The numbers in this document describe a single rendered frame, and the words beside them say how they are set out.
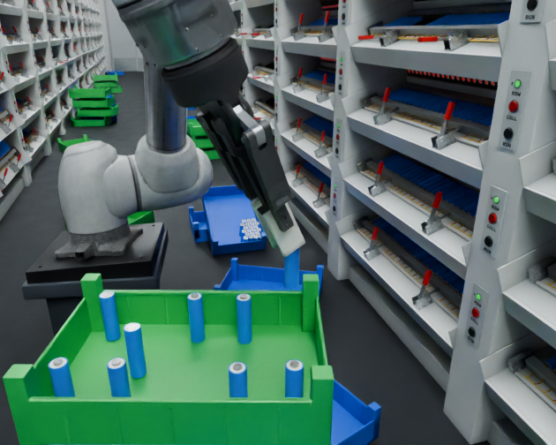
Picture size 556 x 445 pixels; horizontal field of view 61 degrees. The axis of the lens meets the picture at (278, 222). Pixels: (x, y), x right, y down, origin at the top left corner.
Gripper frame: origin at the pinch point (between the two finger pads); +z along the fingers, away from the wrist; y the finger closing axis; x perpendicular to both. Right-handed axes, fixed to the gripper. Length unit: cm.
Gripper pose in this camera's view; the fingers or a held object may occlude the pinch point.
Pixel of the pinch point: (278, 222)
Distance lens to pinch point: 53.7
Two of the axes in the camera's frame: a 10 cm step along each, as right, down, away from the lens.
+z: 3.7, 7.6, 5.3
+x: 7.9, -5.6, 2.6
